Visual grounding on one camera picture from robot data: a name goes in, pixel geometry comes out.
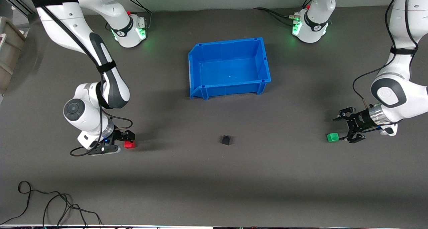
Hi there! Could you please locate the dark grey table mat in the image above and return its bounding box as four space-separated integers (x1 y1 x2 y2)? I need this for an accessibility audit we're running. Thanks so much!
0 2 428 228

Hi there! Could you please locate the blue plastic storage bin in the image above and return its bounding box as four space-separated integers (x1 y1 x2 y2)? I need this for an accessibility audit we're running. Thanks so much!
188 37 272 101

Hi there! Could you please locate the beige plastic crate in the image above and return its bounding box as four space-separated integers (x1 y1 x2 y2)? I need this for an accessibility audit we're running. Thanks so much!
0 17 26 94

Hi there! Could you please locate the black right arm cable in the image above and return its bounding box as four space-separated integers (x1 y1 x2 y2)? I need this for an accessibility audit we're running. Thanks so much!
13 0 133 156

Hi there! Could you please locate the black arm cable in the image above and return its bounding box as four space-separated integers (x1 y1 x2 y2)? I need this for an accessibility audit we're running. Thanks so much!
13 0 133 156
353 0 418 136

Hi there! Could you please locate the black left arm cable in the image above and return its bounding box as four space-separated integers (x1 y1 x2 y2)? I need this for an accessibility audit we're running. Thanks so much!
353 0 418 136

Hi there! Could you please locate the thin black loose cable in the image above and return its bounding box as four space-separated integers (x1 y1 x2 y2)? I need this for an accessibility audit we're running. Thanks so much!
43 193 102 229
0 181 72 225

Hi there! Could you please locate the black right base cable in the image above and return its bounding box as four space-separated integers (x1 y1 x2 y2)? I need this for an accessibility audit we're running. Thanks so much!
122 0 152 31

